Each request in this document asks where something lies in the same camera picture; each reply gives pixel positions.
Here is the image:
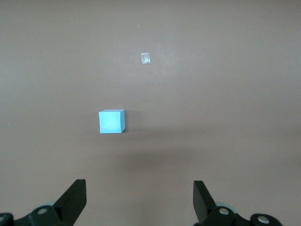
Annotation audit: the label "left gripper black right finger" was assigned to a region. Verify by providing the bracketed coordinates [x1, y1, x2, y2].
[193, 180, 252, 226]

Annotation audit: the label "clear tape piece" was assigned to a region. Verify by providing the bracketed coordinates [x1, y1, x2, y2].
[140, 52, 151, 65]

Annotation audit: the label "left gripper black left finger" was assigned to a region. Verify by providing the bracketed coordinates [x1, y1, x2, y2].
[13, 179, 87, 226]

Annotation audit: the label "blue block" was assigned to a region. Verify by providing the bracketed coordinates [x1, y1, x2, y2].
[98, 109, 126, 134]

